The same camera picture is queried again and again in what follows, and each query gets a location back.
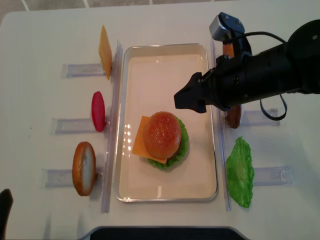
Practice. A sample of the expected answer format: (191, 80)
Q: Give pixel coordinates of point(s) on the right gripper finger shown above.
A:
(198, 105)
(194, 89)

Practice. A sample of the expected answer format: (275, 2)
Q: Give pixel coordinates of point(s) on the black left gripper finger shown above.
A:
(6, 202)

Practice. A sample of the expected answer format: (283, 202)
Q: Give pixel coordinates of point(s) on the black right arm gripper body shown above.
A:
(224, 82)

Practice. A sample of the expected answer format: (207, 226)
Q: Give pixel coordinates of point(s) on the bun half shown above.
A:
(162, 135)

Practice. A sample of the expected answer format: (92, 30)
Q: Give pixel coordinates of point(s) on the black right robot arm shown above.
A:
(291, 67)

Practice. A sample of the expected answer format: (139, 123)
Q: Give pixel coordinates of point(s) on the brown meat patty upright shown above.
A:
(234, 116)

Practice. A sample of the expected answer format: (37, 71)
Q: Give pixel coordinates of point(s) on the meat patty on burger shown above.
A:
(173, 155)

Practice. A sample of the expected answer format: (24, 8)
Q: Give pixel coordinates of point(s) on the lettuce leaf on burger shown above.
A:
(179, 155)

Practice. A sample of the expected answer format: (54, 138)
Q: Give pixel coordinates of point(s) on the cheese slice on burger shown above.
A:
(139, 145)

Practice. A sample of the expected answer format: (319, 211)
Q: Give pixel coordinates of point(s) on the green lettuce leaf upright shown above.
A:
(240, 173)

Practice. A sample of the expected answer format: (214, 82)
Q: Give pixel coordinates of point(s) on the clear tomato pusher track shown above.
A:
(64, 126)

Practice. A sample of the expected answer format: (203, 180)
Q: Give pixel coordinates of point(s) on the clear lettuce pusher track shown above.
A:
(272, 176)

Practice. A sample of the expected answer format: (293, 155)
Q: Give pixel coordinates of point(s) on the red tomato slice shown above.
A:
(98, 112)

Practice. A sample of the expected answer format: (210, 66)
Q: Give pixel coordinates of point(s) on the yellow cheese slice upright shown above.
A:
(105, 52)

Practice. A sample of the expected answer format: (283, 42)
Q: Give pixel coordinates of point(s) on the clear cheese pusher track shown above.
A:
(82, 70)

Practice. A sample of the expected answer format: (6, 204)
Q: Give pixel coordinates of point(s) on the bun half right rack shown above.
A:
(228, 50)

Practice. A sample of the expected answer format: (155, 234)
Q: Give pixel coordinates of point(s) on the bun half rack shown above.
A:
(228, 50)
(84, 168)

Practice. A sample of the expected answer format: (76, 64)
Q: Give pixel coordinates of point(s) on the clear patty pusher track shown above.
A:
(255, 118)

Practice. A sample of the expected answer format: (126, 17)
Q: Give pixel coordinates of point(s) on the clear bun pusher track left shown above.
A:
(56, 178)

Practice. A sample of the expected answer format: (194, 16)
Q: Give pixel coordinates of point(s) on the silver metal tray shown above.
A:
(151, 76)

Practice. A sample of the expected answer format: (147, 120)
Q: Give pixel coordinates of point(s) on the bun half left rack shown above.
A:
(84, 168)

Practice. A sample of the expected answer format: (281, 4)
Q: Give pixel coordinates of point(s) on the dark base bottom edge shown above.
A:
(165, 233)

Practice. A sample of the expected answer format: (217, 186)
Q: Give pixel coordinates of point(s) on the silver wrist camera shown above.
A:
(225, 27)

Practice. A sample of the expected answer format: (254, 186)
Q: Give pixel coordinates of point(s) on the clear left front rail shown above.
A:
(113, 128)

